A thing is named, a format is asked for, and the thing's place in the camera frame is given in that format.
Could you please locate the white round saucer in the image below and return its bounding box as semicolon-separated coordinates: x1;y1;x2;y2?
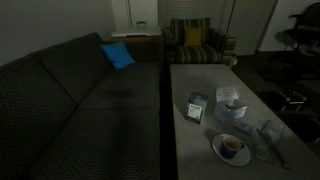
212;134;251;166

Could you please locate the small bowl on side table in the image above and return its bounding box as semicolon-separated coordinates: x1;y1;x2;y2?
136;21;147;29

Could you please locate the dark grey patterned sofa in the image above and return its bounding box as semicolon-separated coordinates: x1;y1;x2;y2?
0;33;160;180

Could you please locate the small blue sachet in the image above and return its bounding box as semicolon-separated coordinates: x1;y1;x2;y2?
234;122;254;135

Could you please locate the white topped side table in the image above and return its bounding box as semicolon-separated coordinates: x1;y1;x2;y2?
111;26;164;65

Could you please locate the blue coffee mug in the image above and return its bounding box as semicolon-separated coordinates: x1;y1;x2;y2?
220;136;245;159

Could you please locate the white paper sheet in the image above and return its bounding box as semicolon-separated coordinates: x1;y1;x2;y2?
216;86;239;102

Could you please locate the black office chair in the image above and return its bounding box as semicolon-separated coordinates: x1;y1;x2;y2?
271;2;320;61

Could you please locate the dark coffee bag with label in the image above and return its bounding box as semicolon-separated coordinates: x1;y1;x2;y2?
187;92;208;124

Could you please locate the clear plastic packet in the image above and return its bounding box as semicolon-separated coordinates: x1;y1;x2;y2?
262;120;284;143

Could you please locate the dark metal spoon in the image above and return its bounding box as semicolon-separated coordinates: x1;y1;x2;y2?
259;131;290;169

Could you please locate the striped armchair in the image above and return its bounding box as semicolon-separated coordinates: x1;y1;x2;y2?
162;18;236;66

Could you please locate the yellow cushion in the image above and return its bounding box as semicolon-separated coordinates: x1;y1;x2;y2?
184;27;203;46

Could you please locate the blue throw pillow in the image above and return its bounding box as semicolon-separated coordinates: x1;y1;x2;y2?
101;42;136;69

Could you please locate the flat clear sachet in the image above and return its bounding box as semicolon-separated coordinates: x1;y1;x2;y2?
254;144;274;164

